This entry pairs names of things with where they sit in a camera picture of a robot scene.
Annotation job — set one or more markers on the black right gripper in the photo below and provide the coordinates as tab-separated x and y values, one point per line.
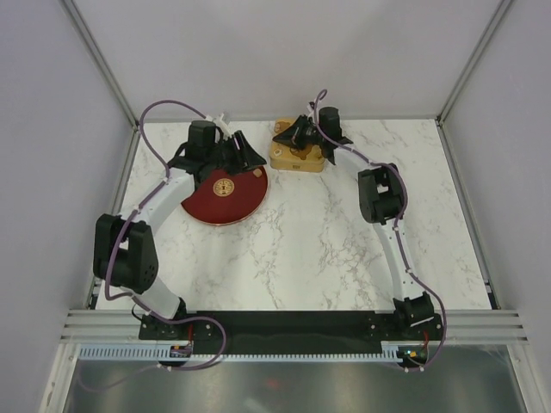
293	136

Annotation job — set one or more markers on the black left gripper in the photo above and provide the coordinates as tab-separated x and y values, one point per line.
244	160

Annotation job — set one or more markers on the silver tin lid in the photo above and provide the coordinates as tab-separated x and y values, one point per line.
310	152

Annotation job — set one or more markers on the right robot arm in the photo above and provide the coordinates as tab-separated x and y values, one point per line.
383	200

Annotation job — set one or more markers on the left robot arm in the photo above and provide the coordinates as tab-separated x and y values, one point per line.
125	254

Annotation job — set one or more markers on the gold chocolate tin box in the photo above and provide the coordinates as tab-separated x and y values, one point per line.
298	165

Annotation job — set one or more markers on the red round tray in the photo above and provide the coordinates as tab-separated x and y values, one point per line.
224	199

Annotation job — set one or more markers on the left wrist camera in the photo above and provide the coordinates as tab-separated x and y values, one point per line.
220	122

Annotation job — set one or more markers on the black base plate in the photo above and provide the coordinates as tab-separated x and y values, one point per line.
290	330

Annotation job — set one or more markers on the aluminium frame rail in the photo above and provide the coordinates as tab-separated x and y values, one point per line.
463	327

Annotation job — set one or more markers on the white slotted cable duct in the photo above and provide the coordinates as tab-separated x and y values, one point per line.
164	352

